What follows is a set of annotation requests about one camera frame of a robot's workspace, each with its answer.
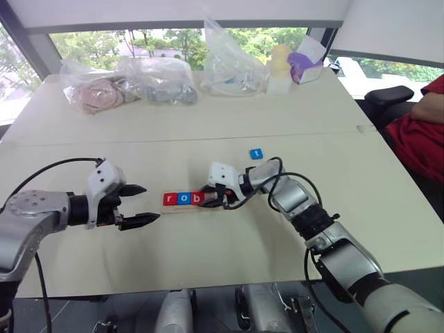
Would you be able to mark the plastic bag with pink cloth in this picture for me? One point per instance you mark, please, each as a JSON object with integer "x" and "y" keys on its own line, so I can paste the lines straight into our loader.
{"x": 93, "y": 93}

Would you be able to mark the person in red shirt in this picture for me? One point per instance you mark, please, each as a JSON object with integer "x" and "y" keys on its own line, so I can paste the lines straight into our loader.
{"x": 419, "y": 142}

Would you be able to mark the plastic bag with grey items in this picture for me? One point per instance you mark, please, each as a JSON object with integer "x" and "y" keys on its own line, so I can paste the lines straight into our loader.
{"x": 163, "y": 86}

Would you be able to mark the blue letter o block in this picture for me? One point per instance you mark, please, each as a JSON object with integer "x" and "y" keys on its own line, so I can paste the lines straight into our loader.
{"x": 182, "y": 198}

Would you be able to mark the silver rounded robot leg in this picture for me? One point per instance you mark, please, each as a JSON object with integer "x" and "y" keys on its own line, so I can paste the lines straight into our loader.
{"x": 175, "y": 312}
{"x": 265, "y": 310}

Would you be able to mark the red letter b block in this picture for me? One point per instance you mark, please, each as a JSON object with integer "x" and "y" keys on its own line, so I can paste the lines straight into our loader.
{"x": 197, "y": 198}

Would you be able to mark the tall clear plastic bag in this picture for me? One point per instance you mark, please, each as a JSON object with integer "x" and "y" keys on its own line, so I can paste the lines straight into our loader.
{"x": 229, "y": 66}

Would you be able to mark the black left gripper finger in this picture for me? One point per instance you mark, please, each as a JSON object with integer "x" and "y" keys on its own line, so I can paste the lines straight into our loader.
{"x": 138, "y": 220}
{"x": 133, "y": 190}

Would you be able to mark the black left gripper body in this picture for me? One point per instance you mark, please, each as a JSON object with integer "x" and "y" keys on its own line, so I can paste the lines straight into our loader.
{"x": 107, "y": 211}

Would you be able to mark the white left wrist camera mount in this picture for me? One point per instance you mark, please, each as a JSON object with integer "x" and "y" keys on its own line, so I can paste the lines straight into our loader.
{"x": 102, "y": 177}

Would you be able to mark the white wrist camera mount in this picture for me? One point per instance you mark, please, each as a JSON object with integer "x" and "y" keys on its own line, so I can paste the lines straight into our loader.
{"x": 222, "y": 175}
{"x": 102, "y": 177}

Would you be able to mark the wooden letter tray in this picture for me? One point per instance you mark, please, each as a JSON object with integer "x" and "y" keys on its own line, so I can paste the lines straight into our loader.
{"x": 180, "y": 209}

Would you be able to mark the red letter r block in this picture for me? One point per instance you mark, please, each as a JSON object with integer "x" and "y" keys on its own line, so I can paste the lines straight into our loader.
{"x": 169, "y": 198}

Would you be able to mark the translucent yellow white container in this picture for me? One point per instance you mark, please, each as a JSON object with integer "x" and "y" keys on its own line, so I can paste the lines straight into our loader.
{"x": 278, "y": 74}

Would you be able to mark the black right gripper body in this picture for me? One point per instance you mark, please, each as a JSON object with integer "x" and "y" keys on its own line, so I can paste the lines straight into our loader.
{"x": 233, "y": 200}

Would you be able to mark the purple tissue box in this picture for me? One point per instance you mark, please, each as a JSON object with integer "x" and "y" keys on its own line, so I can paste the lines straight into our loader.
{"x": 305, "y": 66}

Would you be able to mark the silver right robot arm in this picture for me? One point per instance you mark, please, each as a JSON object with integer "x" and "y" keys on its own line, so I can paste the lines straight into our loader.
{"x": 295, "y": 201}

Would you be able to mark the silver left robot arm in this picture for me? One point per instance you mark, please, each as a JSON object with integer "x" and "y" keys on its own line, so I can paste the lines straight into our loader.
{"x": 31, "y": 215}

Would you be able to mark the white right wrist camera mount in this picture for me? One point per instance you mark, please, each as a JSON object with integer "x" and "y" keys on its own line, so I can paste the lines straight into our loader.
{"x": 222, "y": 175}

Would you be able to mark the black office chair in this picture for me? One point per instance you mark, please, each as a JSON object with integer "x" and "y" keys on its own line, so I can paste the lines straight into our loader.
{"x": 386, "y": 98}

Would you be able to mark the blue letter t block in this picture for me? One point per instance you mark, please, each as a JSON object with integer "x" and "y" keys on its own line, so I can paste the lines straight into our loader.
{"x": 256, "y": 154}

